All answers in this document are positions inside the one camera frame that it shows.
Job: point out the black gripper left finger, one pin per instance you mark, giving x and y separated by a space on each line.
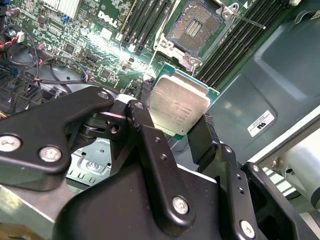
50 125

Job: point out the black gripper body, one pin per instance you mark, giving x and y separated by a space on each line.
112 212

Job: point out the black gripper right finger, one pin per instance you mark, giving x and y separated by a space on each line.
232 170

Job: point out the silver CPU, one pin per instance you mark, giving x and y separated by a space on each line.
180 100

